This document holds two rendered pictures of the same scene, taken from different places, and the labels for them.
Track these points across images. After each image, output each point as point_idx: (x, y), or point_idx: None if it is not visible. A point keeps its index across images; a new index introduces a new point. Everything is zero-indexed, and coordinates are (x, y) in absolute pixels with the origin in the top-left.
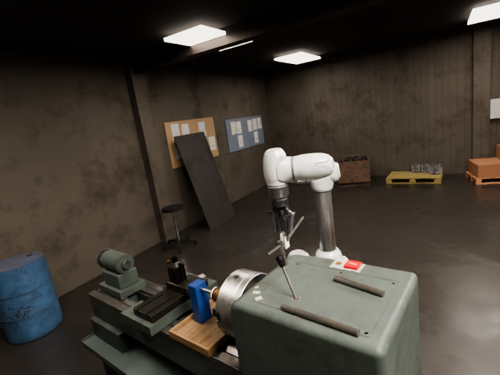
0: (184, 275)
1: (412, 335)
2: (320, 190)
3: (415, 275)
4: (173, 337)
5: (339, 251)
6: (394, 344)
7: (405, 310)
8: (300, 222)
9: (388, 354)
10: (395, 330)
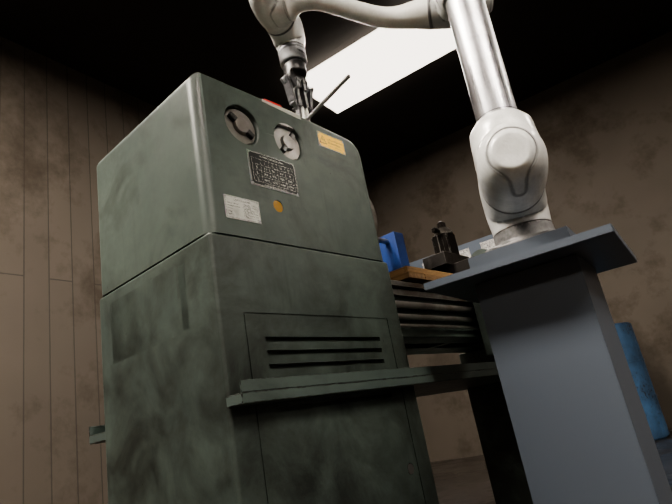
0: (445, 248)
1: (163, 166)
2: (441, 7)
3: (192, 74)
4: None
5: (492, 115)
6: (112, 161)
7: (139, 125)
8: (338, 85)
9: (100, 166)
10: (116, 146)
